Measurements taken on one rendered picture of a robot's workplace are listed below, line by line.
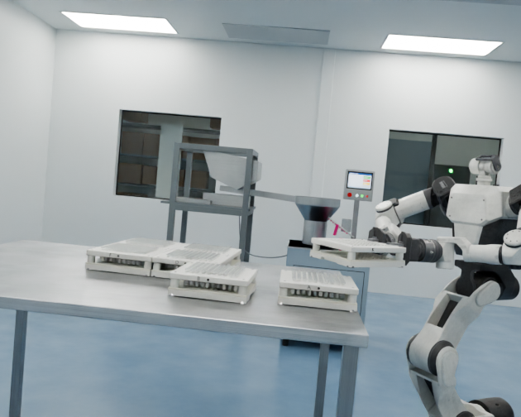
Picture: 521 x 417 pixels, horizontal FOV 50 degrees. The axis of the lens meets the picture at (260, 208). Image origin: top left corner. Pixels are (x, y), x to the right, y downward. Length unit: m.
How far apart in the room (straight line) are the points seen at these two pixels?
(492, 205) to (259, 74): 5.02
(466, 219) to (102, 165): 5.57
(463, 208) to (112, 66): 5.68
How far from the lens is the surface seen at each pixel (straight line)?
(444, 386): 2.40
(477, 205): 2.41
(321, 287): 1.75
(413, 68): 7.16
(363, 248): 1.94
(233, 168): 5.01
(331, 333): 1.51
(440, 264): 2.22
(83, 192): 7.43
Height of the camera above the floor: 1.22
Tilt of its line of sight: 3 degrees down
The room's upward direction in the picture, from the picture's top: 5 degrees clockwise
